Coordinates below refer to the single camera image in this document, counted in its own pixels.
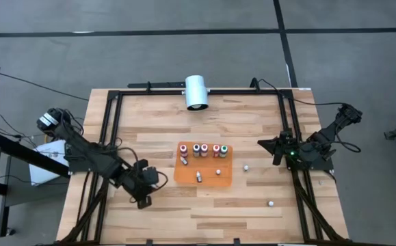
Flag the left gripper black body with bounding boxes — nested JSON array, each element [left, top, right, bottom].
[[117, 157, 160, 210]]

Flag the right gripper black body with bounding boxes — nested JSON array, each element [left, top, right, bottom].
[[272, 128, 303, 167]]

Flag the translucent orange plastic tray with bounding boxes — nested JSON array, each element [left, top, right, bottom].
[[173, 141, 234, 188]]

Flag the white cylinder housing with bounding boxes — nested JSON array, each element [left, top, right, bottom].
[[183, 74, 210, 112]]

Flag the white paper sheet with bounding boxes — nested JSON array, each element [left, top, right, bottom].
[[29, 139, 70, 187]]

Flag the flat black bar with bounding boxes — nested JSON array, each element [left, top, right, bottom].
[[127, 81, 187, 89]]

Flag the black desk beam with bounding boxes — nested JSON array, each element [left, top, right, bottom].
[[0, 129, 70, 178]]

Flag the black stand leg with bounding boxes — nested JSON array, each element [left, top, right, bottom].
[[0, 153, 17, 238]]

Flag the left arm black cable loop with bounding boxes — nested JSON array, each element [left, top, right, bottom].
[[115, 146, 169, 203]]

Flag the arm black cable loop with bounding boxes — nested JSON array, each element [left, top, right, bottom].
[[115, 146, 169, 203], [334, 135, 362, 154]]

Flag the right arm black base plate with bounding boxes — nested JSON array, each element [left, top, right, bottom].
[[284, 143, 334, 172]]

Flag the long black supply cable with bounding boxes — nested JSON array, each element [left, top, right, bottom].
[[250, 77, 347, 107]]

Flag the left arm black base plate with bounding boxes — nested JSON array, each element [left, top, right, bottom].
[[64, 143, 117, 173]]

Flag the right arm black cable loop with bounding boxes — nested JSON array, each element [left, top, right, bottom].
[[334, 135, 362, 154]]

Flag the black cable bundle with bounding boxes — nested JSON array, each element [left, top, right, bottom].
[[0, 111, 40, 146]]

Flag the thin black floor cable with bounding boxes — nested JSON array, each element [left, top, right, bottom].
[[0, 72, 90, 102]]

